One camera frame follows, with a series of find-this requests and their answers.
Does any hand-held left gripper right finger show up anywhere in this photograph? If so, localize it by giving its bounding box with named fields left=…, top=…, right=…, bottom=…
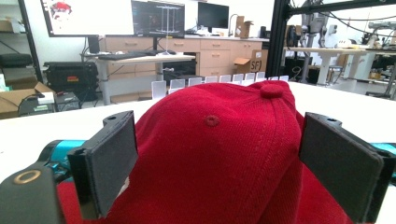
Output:
left=298, top=112, right=396, bottom=224

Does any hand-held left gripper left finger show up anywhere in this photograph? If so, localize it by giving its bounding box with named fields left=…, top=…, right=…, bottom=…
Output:
left=66, top=110, right=139, bottom=220

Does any red baseball cap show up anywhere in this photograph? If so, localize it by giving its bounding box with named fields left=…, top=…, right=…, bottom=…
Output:
left=56, top=79, right=356, bottom=224

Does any black equipment case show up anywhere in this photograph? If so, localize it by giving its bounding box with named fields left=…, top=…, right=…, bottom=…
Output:
left=42, top=61, right=99, bottom=93

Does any light wooden desk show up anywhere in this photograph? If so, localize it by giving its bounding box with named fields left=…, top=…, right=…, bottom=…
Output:
left=94, top=53, right=196, bottom=106

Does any open cardboard box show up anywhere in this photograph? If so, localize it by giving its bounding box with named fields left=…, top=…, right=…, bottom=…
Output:
left=0, top=81, right=56, bottom=120

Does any white standing table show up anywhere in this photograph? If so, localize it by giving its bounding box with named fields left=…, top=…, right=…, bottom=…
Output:
left=283, top=46, right=370, bottom=87

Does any black keyboard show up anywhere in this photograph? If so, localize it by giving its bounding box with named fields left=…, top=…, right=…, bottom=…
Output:
left=97, top=49, right=163, bottom=62

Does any cardboard box with black print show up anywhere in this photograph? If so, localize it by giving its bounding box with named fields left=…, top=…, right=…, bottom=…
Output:
left=233, top=49, right=269, bottom=75

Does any row of white cards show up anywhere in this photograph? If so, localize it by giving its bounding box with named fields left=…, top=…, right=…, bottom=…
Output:
left=150, top=71, right=290, bottom=101

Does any large white monitor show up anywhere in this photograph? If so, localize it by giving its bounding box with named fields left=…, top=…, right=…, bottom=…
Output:
left=40, top=0, right=135, bottom=38

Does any black metal shelf rack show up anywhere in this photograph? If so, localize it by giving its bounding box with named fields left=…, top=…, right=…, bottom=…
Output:
left=0, top=0, right=44, bottom=84

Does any wooden drawer cabinet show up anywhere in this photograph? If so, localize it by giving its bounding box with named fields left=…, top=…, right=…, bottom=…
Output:
left=104, top=35, right=271, bottom=104

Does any dark computer monitor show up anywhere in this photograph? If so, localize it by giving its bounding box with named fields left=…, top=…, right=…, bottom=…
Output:
left=131, top=0, right=186, bottom=39

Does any small cardboard box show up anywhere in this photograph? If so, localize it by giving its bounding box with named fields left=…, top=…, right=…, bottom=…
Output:
left=234, top=15, right=255, bottom=39

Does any black computer monitor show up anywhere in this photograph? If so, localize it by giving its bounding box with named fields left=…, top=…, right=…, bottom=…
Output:
left=197, top=1, right=231, bottom=34

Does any black metal frame post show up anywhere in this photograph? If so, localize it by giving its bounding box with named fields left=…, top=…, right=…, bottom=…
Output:
left=265, top=0, right=396, bottom=78

